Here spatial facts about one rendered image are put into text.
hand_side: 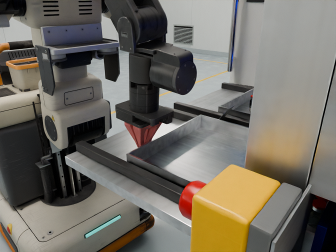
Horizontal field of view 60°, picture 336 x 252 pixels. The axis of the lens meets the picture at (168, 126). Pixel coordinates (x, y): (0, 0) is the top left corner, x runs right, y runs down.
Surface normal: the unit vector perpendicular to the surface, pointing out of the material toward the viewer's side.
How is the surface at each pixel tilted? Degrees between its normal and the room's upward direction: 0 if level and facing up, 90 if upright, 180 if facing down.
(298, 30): 90
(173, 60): 96
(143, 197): 0
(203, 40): 90
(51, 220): 0
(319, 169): 90
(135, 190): 0
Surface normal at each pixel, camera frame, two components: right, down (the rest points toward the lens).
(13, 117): 0.70, 0.29
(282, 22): -0.63, 0.31
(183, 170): 0.00, -0.91
